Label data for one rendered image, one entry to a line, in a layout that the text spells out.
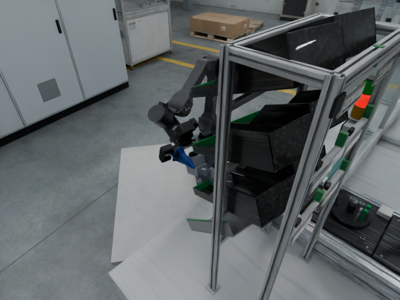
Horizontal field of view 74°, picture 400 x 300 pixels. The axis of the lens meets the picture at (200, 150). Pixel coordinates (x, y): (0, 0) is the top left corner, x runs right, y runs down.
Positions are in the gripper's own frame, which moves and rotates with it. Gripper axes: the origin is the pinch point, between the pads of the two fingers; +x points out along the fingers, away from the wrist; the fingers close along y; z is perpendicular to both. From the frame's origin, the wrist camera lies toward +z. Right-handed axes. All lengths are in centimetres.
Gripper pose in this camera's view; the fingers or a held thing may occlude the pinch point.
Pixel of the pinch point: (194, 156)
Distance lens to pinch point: 83.8
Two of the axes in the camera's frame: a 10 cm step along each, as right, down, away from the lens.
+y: 8.1, -3.3, 4.8
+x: 5.5, 7.2, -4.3
